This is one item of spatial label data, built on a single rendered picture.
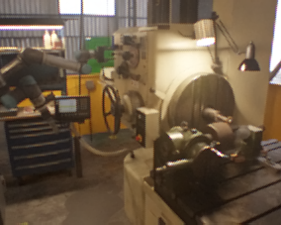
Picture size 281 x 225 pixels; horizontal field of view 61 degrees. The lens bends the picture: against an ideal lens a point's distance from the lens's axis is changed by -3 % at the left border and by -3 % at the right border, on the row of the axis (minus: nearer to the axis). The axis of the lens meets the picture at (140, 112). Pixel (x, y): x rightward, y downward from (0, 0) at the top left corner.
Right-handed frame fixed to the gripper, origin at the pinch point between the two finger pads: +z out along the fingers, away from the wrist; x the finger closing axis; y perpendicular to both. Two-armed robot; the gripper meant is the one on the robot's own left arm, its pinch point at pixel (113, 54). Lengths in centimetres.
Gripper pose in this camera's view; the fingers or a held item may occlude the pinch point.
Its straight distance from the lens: 210.5
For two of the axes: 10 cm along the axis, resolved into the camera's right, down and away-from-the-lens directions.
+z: 9.0, -1.2, 4.2
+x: 0.0, 9.6, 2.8
